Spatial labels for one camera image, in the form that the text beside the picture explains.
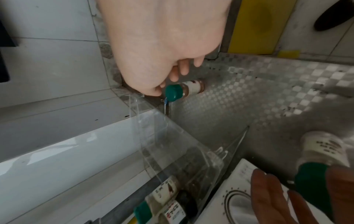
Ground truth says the person's right hand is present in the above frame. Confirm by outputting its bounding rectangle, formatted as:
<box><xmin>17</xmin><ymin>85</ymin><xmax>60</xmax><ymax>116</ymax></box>
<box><xmin>96</xmin><ymin>0</ymin><xmax>232</xmax><ymax>97</ymax></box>

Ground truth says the person's left hand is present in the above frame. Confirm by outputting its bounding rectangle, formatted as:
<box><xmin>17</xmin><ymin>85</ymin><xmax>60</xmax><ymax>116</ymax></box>
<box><xmin>250</xmin><ymin>165</ymin><xmax>354</xmax><ymax>224</ymax></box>

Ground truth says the green-capped spice bottle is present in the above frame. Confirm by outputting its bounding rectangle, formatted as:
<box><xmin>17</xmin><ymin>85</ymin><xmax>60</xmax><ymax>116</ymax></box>
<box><xmin>294</xmin><ymin>131</ymin><xmax>351</xmax><ymax>217</ymax></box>
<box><xmin>133</xmin><ymin>175</ymin><xmax>182</xmax><ymax>223</ymax></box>
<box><xmin>155</xmin><ymin>200</ymin><xmax>187</xmax><ymax>224</ymax></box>
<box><xmin>165</xmin><ymin>79</ymin><xmax>207</xmax><ymax>103</ymax></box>

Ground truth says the person's black shoe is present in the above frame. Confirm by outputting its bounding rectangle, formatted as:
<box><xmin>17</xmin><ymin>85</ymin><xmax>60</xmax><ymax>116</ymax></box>
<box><xmin>313</xmin><ymin>5</ymin><xmax>354</xmax><ymax>32</ymax></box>

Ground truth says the clear acrylic organizer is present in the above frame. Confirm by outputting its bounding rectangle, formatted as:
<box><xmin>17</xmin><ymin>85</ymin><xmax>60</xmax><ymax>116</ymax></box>
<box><xmin>128</xmin><ymin>94</ymin><xmax>250</xmax><ymax>183</ymax></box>

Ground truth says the white microwave oven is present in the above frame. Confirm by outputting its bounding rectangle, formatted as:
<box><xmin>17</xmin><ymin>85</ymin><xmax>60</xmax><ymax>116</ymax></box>
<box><xmin>195</xmin><ymin>158</ymin><xmax>305</xmax><ymax>224</ymax></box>

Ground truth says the yellow cabinet front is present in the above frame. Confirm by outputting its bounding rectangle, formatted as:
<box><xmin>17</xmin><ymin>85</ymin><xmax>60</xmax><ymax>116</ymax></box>
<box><xmin>228</xmin><ymin>0</ymin><xmax>301</xmax><ymax>59</ymax></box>

